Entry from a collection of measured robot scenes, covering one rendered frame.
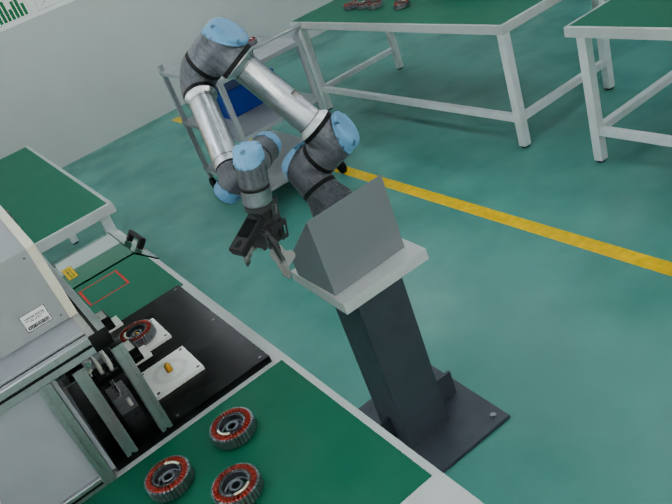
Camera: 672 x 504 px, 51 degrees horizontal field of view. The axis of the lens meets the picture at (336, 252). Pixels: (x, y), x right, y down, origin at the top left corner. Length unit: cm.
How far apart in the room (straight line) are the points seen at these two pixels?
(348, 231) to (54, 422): 92
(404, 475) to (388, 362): 85
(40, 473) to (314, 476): 64
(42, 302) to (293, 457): 68
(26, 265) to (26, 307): 10
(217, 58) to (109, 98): 539
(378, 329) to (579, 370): 83
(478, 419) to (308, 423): 102
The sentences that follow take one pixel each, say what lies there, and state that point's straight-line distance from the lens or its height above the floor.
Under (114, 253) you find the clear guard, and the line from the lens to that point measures 216.
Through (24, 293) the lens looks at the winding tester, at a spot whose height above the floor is 123.
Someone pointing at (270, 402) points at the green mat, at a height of 75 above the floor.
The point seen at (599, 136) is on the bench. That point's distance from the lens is 393.
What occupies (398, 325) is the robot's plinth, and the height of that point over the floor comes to 51.
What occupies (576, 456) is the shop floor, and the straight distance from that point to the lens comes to 248.
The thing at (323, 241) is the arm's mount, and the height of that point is 93.
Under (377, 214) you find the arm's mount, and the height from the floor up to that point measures 90.
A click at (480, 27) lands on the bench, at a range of 410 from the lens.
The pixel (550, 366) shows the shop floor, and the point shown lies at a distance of 278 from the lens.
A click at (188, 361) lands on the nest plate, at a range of 206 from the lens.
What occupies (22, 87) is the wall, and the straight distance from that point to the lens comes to 720.
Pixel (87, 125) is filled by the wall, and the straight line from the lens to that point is 736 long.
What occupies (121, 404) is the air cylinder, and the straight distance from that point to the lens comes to 201.
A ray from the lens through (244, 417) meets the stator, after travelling 177.
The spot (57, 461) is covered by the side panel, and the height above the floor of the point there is 88.
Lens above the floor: 188
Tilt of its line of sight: 29 degrees down
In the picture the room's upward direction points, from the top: 21 degrees counter-clockwise
